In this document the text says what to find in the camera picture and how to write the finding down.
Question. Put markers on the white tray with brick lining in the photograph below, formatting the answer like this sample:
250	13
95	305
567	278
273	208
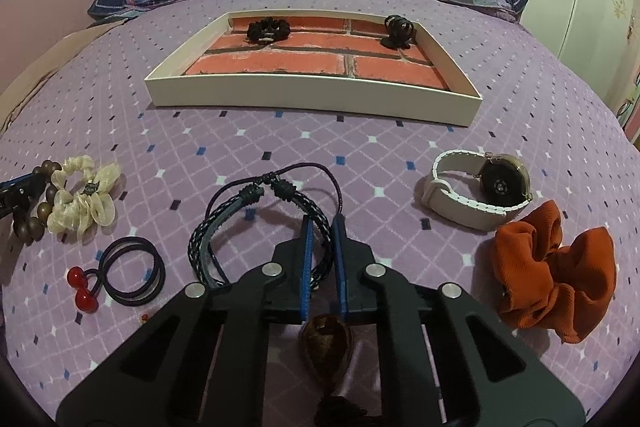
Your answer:
300	57

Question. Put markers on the white wardrobe with decals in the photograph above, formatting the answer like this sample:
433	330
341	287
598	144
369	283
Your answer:
575	7

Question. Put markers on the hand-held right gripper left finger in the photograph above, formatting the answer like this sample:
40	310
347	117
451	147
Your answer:
306	267

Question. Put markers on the cream scrunchie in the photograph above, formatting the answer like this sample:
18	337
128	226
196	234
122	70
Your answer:
80	207

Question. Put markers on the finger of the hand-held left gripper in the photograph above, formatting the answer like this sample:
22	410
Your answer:
15	196

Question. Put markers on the orange scrunchie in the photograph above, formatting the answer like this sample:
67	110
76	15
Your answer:
530	267

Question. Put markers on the purple diamond pattern bed sheet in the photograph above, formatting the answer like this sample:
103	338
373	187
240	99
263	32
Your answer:
300	142

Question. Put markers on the beige cloth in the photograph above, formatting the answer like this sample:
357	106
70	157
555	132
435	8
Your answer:
50	57

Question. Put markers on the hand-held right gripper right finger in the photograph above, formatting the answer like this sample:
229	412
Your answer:
340	267

